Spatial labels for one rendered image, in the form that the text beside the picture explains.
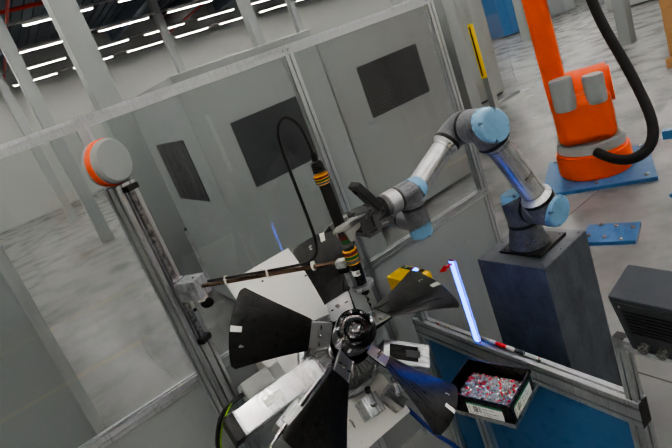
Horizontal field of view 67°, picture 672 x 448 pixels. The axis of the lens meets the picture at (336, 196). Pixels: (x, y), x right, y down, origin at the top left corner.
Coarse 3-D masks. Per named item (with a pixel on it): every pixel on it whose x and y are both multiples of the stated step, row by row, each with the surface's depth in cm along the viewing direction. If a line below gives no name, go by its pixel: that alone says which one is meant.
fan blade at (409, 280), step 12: (408, 276) 171; (420, 276) 170; (396, 288) 167; (408, 288) 165; (420, 288) 164; (432, 288) 163; (444, 288) 163; (384, 300) 162; (396, 300) 160; (408, 300) 158; (420, 300) 158; (432, 300) 158; (444, 300) 158; (456, 300) 159; (384, 312) 155; (396, 312) 153; (408, 312) 153
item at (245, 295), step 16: (240, 304) 144; (256, 304) 145; (272, 304) 145; (240, 320) 144; (256, 320) 144; (272, 320) 145; (288, 320) 145; (304, 320) 146; (240, 336) 144; (256, 336) 144; (272, 336) 145; (288, 336) 146; (304, 336) 147; (240, 352) 144; (256, 352) 145; (272, 352) 146; (288, 352) 148
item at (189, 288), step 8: (176, 280) 176; (184, 280) 175; (192, 280) 172; (200, 280) 174; (176, 288) 174; (184, 288) 173; (192, 288) 171; (200, 288) 173; (208, 288) 176; (184, 296) 174; (192, 296) 173; (200, 296) 172
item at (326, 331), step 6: (312, 324) 147; (318, 324) 147; (324, 324) 148; (330, 324) 148; (312, 330) 148; (318, 330) 148; (324, 330) 148; (330, 330) 148; (312, 336) 148; (324, 336) 149; (330, 336) 149; (312, 342) 149; (324, 342) 149; (312, 348) 149; (318, 348) 149; (324, 348) 150
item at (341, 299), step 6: (342, 294) 155; (348, 294) 153; (336, 300) 156; (342, 300) 154; (348, 300) 153; (330, 306) 156; (342, 306) 154; (348, 306) 152; (330, 312) 156; (336, 312) 154; (342, 312) 153; (330, 318) 155; (336, 318) 153
